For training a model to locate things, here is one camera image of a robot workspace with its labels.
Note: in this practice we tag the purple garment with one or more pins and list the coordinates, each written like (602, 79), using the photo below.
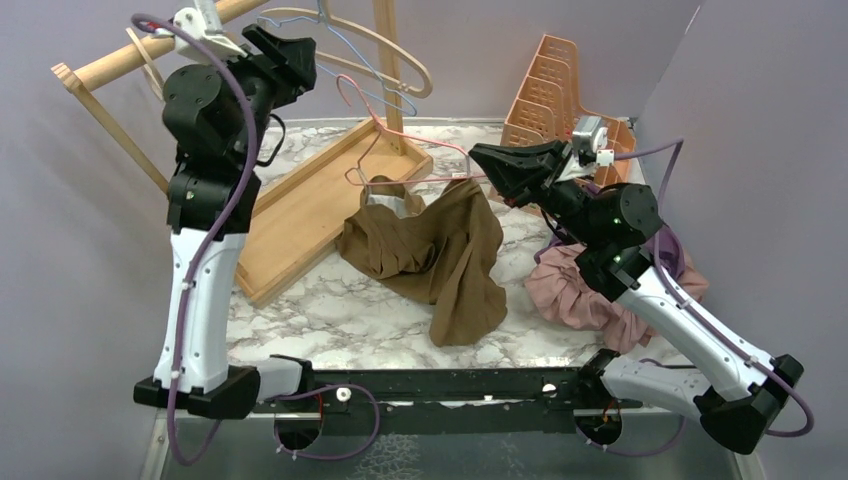
(674, 258)

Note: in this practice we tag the wooden clothes rack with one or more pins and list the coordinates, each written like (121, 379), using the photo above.
(299, 216)

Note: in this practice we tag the brown skirt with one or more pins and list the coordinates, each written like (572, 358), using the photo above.
(439, 253)

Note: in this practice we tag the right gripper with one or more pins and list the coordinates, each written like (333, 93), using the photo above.
(526, 173)

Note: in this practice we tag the pink skirt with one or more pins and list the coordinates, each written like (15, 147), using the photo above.
(562, 296)

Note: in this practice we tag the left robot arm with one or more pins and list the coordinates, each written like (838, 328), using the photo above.
(218, 115)

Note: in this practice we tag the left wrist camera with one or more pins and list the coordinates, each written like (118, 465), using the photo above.
(200, 19)

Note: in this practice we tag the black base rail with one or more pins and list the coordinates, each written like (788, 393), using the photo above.
(444, 401)

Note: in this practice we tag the peach plastic file organizer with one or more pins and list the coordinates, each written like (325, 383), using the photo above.
(548, 106)

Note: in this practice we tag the wooden hanger leftmost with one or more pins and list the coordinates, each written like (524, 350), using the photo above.
(150, 71)

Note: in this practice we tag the wooden hanger right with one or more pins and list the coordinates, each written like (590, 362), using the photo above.
(373, 53)

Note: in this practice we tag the wooden hanger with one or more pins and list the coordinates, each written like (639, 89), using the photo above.
(150, 71)
(373, 53)

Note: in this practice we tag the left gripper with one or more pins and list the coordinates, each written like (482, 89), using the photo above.
(288, 66)

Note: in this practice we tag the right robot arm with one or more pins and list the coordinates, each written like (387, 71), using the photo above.
(734, 389)

